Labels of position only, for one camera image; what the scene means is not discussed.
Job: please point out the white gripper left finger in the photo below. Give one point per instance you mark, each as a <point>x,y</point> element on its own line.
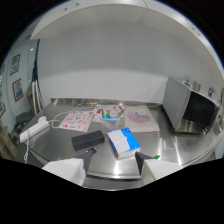
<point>68,167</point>

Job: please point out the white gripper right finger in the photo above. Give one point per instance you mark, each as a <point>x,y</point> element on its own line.
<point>156,167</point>

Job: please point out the green toy in basket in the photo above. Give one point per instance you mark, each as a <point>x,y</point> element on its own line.
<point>107,116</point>

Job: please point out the white mesh basket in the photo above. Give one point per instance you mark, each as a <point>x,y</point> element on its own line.
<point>111,118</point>

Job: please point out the small green object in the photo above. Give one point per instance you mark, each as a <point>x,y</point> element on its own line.
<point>155,156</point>

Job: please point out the black rectangular box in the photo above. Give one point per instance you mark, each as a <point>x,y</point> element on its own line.
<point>87,139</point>

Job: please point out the blue white tissue box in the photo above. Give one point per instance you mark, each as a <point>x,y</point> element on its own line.
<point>124,142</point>

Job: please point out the pink sticker sheet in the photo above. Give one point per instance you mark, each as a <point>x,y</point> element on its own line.
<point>76,120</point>

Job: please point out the beige book with pink print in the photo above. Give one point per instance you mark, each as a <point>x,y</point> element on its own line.
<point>141,118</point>

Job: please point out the white power strip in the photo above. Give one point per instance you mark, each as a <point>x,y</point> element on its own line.
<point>33,129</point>

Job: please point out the silver microwave oven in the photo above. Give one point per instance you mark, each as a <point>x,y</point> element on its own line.
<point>192,106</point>

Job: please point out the framed wall picture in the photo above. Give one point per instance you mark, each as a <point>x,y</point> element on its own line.
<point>14,64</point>
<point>17,90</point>

